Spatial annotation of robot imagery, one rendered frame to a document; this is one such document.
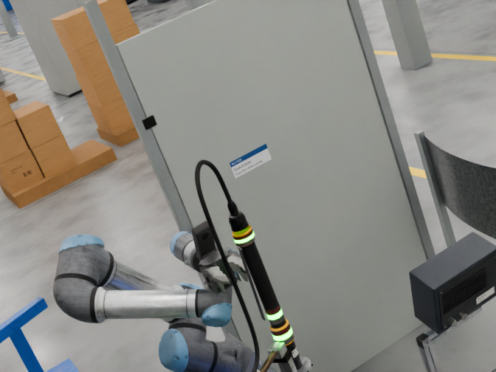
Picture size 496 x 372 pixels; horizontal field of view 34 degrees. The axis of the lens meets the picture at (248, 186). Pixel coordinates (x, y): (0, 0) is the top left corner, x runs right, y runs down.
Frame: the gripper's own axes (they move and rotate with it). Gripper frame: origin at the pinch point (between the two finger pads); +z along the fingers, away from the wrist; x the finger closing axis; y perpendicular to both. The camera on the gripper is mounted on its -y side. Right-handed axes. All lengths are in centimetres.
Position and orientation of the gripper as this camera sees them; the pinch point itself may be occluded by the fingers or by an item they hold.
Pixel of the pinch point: (234, 272)
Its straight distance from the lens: 188.8
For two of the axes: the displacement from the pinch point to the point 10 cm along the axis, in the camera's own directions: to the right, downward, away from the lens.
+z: 4.4, 1.8, -8.8
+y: 3.4, 8.7, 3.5
